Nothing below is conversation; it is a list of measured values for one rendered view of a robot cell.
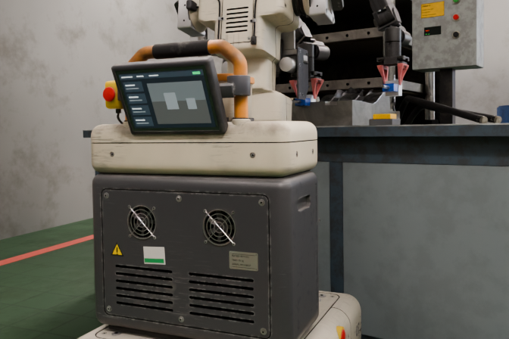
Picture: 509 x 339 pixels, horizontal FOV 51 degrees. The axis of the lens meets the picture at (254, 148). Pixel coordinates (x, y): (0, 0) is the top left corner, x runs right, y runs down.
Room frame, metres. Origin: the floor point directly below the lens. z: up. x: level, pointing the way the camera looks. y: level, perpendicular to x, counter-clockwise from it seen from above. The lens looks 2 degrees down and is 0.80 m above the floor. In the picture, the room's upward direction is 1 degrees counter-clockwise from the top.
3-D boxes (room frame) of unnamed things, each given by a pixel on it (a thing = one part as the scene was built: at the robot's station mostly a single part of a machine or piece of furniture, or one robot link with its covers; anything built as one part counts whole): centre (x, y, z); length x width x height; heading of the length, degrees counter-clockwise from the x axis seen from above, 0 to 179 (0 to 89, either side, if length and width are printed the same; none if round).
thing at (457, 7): (2.61, -0.95, 0.73); 0.30 x 0.22 x 1.47; 56
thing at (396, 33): (1.94, -0.51, 1.12); 0.07 x 0.06 x 0.07; 141
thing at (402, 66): (1.92, -0.51, 0.99); 0.07 x 0.07 x 0.09; 56
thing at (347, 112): (2.15, -0.38, 0.87); 0.50 x 0.26 x 0.14; 146
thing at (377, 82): (3.25, -0.41, 1.01); 1.10 x 0.74 x 0.05; 56
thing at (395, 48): (1.93, -0.50, 1.06); 0.10 x 0.07 x 0.07; 56
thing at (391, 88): (1.90, -0.48, 0.93); 0.13 x 0.05 x 0.05; 146
